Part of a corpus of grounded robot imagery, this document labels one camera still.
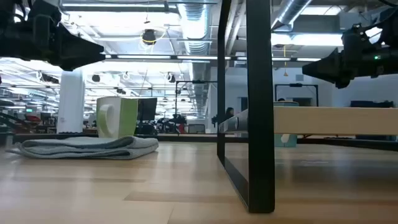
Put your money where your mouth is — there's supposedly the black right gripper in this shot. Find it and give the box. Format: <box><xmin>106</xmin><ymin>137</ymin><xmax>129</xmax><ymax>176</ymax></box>
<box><xmin>302</xmin><ymin>23</ymin><xmax>398</xmax><ymax>90</ymax></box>

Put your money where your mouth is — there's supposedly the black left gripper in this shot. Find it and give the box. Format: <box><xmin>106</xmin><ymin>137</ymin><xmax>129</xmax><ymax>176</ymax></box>
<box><xmin>27</xmin><ymin>0</ymin><xmax>107</xmax><ymax>72</ymax></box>

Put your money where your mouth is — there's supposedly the green mug white handle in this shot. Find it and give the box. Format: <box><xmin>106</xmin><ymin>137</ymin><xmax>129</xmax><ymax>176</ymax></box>
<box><xmin>96</xmin><ymin>96</ymin><xmax>139</xmax><ymax>139</ymax></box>

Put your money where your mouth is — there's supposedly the white pillar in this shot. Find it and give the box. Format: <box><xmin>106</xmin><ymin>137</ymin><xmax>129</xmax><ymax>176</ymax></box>
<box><xmin>56</xmin><ymin>70</ymin><xmax>86</xmax><ymax>134</ymax></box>

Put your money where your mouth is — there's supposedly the black hanging ceiling dome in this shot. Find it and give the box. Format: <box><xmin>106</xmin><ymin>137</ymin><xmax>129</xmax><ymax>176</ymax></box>
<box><xmin>142</xmin><ymin>29</ymin><xmax>157</xmax><ymax>46</ymax></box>

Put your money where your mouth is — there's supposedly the black computer monitor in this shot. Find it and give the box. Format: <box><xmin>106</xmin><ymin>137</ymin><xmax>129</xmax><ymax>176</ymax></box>
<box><xmin>136</xmin><ymin>97</ymin><xmax>158</xmax><ymax>123</ymax></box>

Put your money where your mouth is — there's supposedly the grey-blue folded towel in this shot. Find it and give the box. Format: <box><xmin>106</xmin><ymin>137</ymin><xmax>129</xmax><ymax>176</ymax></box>
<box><xmin>6</xmin><ymin>135</ymin><xmax>160</xmax><ymax>161</ymax></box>

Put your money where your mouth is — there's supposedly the black gantry frame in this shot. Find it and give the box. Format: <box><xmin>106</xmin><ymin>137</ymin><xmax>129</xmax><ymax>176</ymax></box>
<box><xmin>175</xmin><ymin>80</ymin><xmax>218</xmax><ymax>116</ymax></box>
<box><xmin>274</xmin><ymin>83</ymin><xmax>320</xmax><ymax>107</ymax></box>

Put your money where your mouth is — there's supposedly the black frame wooden shelf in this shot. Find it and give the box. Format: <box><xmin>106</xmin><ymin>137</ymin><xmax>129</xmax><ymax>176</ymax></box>
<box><xmin>216</xmin><ymin>0</ymin><xmax>398</xmax><ymax>214</ymax></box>

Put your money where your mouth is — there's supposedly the silver ventilation duct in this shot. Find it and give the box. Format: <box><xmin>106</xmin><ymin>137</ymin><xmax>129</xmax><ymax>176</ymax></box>
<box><xmin>177</xmin><ymin>0</ymin><xmax>213</xmax><ymax>57</ymax></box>

